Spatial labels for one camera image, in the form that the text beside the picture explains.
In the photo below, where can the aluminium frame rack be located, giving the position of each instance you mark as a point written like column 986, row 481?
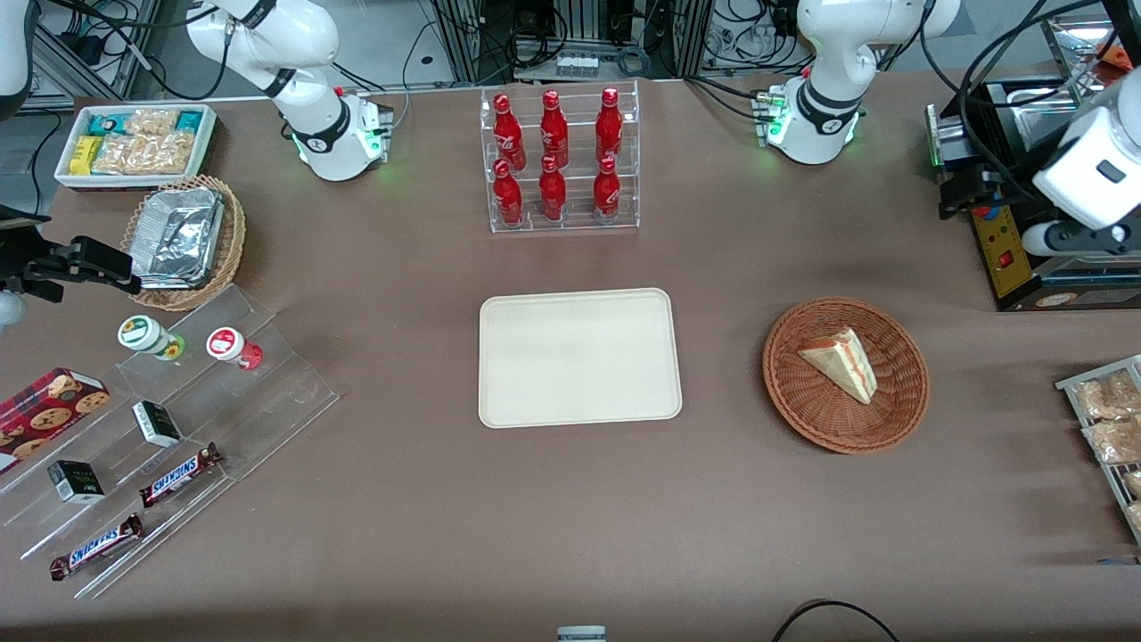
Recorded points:
column 677, row 36

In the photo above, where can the light wicker basket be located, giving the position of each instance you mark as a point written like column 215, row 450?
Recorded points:
column 233, row 241

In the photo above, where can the brown wicker basket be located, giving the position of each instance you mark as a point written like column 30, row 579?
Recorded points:
column 820, row 419

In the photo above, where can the clear acrylic step display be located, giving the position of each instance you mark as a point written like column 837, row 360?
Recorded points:
column 267, row 392

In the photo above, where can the Snickers chocolate bar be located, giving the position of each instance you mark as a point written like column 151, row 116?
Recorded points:
column 94, row 547
column 178, row 475

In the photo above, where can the red cola bottle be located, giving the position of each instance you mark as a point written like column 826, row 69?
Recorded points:
column 509, row 134
column 553, row 192
column 508, row 196
column 609, row 125
column 554, row 129
column 606, row 192

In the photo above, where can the green lid yogurt cup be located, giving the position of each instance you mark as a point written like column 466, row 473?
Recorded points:
column 141, row 333

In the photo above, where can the small grey device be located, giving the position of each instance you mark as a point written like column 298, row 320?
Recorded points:
column 581, row 634

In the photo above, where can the white power strip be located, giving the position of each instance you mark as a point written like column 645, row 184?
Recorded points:
column 577, row 66

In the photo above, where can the red plaid cookie box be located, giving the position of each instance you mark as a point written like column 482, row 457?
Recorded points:
column 45, row 415

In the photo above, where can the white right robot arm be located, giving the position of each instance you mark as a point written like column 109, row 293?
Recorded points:
column 312, row 116

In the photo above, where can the triangular sandwich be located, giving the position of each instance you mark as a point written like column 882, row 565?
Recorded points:
column 842, row 361

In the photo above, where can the steel food pan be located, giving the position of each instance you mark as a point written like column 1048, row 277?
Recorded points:
column 1074, row 40

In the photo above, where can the red lid yogurt cup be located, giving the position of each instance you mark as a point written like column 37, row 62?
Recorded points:
column 227, row 345

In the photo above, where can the small clear cookie bag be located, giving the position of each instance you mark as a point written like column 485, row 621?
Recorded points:
column 151, row 123

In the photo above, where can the clear bag of pastry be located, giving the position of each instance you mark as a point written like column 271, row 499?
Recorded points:
column 1135, row 517
column 1114, row 441
column 1105, row 397
column 1133, row 483

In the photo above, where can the yellow snack packet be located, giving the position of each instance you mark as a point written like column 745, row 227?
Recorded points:
column 85, row 156

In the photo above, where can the stack of foil trays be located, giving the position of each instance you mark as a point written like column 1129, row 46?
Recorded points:
column 178, row 236

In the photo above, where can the teal snack packet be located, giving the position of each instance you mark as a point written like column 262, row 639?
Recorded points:
column 189, row 120
column 107, row 123

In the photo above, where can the black and yellow machine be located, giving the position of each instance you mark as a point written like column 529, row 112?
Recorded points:
column 998, row 259

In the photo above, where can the white plastic snack bin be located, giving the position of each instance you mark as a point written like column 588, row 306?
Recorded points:
column 67, row 178

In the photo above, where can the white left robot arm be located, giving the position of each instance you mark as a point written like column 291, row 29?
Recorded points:
column 824, row 98

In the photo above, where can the small black box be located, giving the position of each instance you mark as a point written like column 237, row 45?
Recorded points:
column 156, row 423
column 76, row 481

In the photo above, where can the beige plastic tray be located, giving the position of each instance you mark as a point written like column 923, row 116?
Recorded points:
column 579, row 357

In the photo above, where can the clear acrylic bottle rack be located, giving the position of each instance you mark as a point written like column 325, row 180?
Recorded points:
column 575, row 218

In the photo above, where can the large clear cookie bag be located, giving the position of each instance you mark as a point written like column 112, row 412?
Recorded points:
column 147, row 153

